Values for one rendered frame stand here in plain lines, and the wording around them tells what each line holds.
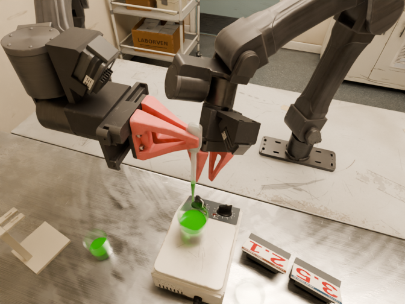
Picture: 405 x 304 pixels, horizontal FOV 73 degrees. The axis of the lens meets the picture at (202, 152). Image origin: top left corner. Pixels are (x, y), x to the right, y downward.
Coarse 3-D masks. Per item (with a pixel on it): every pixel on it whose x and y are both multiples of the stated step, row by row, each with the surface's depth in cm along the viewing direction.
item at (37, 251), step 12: (12, 216) 48; (24, 216) 47; (0, 228) 46; (48, 228) 59; (12, 240) 49; (24, 240) 57; (36, 240) 57; (48, 240) 57; (60, 240) 57; (12, 252) 55; (24, 252) 52; (36, 252) 55; (48, 252) 55; (36, 264) 53
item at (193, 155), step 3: (189, 126) 31; (198, 126) 31; (192, 150) 34; (195, 150) 34; (192, 153) 34; (192, 156) 34; (195, 156) 35; (192, 159) 35; (195, 159) 35; (192, 162) 35; (195, 162) 35; (192, 165) 36; (195, 165) 36; (192, 168) 36; (195, 168) 36; (192, 171) 37; (195, 171) 37; (192, 174) 37; (195, 174) 37; (192, 177) 37; (195, 177) 38; (192, 180) 38; (195, 180) 38; (192, 183) 38; (192, 201) 42
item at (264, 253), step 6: (246, 246) 54; (252, 246) 55; (258, 246) 56; (258, 252) 54; (264, 252) 55; (270, 252) 55; (270, 258) 53; (276, 258) 54; (282, 258) 55; (276, 264) 52; (282, 264) 52
